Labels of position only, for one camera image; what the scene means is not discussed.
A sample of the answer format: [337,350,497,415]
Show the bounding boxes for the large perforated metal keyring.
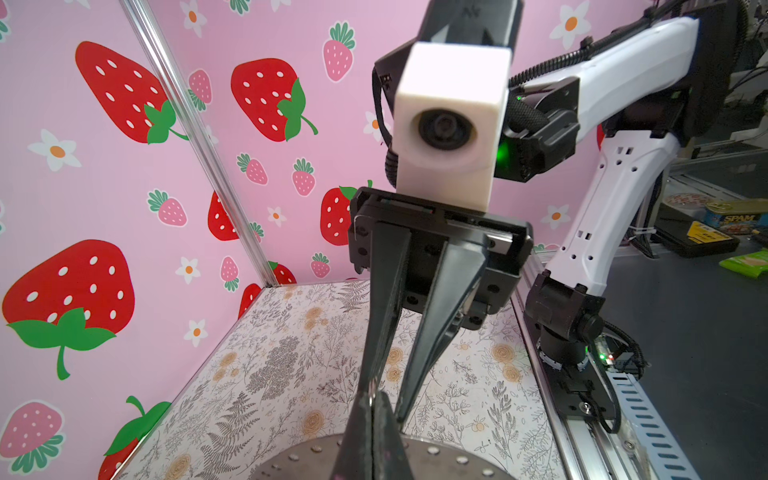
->
[249,434,514,480]

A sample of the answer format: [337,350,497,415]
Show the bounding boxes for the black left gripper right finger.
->
[373,391,414,480]

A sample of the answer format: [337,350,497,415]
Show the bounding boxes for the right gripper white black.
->
[348,187,533,423]

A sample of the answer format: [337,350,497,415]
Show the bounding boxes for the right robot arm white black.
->
[348,1,748,432]

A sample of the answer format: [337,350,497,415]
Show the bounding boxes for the clutter boxes outside enclosure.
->
[655,192,767,279]

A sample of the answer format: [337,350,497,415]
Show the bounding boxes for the aluminium corner post left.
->
[120,0,278,287]

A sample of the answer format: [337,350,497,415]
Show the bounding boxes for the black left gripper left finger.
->
[330,392,374,480]

